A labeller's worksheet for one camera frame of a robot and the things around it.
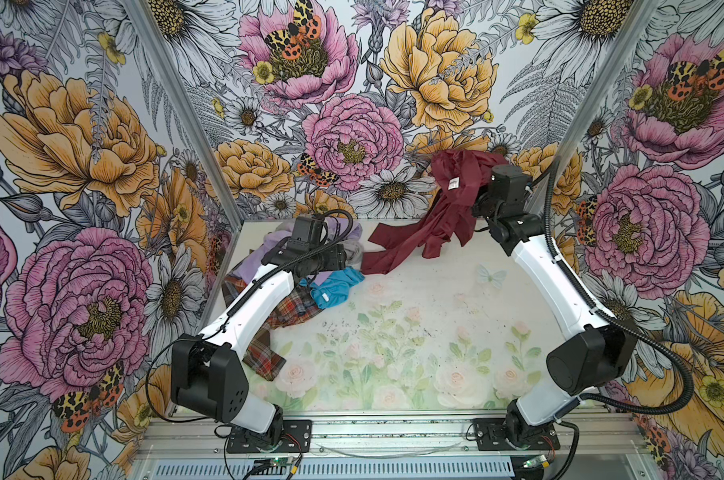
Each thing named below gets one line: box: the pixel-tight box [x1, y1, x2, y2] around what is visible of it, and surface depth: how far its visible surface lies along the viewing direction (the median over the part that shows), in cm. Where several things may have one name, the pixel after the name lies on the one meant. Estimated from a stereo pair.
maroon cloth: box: [361, 149, 507, 275], surface depth 86 cm
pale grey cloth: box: [337, 239, 364, 270], surface depth 108 cm
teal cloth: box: [299, 266, 365, 309], surface depth 98 cm
